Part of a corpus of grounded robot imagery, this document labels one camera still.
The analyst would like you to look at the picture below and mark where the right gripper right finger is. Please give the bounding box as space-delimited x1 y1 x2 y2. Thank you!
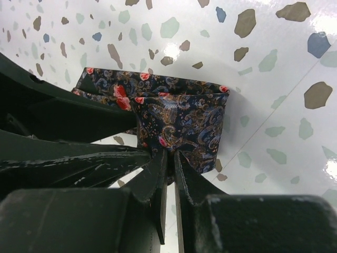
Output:
174 151 336 252

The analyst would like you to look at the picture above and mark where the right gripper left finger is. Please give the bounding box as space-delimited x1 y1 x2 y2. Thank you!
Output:
1 150 167 252

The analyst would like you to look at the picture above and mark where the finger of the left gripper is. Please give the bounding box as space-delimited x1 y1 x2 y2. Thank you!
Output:
1 131 150 190
1 55 136 143

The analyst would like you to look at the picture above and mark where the navy floral paisley tie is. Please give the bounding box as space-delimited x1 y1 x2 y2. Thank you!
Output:
72 67 230 173

